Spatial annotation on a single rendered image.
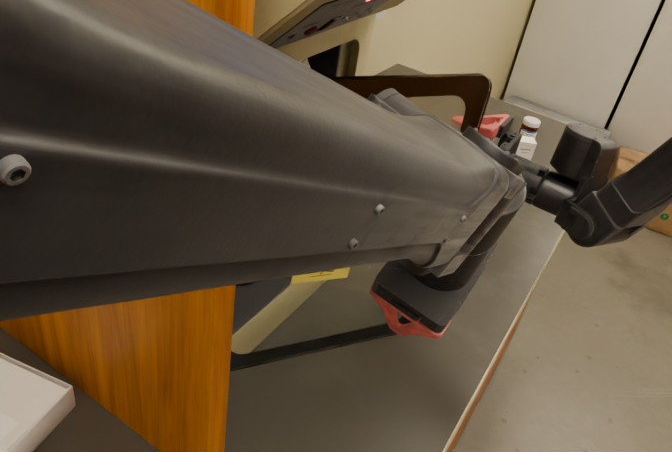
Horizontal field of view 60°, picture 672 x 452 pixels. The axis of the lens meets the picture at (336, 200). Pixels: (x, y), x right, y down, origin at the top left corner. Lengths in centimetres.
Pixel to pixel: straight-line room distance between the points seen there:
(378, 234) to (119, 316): 52
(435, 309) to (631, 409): 201
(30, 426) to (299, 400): 32
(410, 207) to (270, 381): 69
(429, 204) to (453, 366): 75
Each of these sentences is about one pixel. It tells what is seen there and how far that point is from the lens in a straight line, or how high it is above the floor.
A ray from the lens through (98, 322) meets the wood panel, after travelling 72.
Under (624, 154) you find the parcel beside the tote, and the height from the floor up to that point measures 28.
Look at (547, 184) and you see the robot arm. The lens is 85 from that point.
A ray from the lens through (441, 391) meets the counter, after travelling 90.
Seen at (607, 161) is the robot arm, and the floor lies 128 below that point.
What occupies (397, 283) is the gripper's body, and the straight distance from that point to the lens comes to 46.
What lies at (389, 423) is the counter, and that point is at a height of 94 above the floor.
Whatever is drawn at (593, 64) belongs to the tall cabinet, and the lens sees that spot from 363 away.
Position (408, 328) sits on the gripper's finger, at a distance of 53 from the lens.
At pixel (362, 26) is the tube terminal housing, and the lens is 77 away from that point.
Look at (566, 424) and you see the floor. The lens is 227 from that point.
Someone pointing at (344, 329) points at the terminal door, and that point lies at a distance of 82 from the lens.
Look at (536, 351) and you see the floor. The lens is 245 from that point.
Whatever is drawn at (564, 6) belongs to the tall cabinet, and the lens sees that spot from 360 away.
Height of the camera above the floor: 161
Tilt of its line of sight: 34 degrees down
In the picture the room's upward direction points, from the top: 10 degrees clockwise
